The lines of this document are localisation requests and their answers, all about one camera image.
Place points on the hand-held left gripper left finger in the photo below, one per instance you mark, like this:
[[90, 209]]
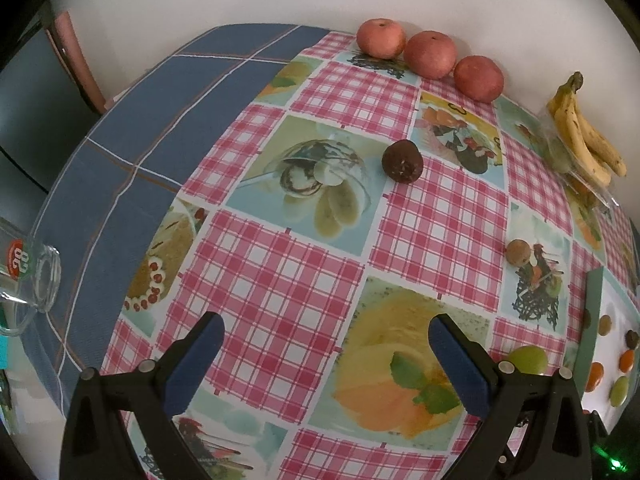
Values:
[[197, 360]]

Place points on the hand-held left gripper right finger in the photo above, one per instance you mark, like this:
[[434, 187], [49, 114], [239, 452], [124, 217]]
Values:
[[457, 365]]

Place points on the large green jujube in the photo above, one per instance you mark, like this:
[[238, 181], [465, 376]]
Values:
[[620, 391]]

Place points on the dark brown dried date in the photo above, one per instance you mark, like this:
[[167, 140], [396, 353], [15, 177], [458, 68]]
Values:
[[632, 340]]

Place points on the white tray with teal rim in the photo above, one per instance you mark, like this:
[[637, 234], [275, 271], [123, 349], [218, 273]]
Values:
[[615, 300]]

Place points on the small mandarin orange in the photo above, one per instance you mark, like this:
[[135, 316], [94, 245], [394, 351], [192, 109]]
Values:
[[626, 360], [595, 376]]

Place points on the pink checkered printed tablecloth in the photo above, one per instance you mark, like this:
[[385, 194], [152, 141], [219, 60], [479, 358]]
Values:
[[440, 220]]

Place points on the clear glass with red label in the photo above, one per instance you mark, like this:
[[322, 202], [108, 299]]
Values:
[[45, 280]]

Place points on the dark brown round fruit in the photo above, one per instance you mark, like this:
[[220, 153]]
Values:
[[403, 160]]

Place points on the clear plastic bag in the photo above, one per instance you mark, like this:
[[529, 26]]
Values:
[[555, 152]]

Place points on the blue plaid tablecloth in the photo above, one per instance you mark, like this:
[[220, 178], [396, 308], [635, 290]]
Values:
[[175, 110]]

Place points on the yellow banana bunch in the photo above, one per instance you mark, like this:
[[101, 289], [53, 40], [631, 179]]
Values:
[[585, 135]]

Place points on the large red apple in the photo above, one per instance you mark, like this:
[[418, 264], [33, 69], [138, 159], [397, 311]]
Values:
[[478, 77]]

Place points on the medium red apple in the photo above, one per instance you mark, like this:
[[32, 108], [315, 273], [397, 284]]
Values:
[[430, 54]]

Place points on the small red apple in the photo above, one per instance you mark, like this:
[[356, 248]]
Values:
[[381, 37]]

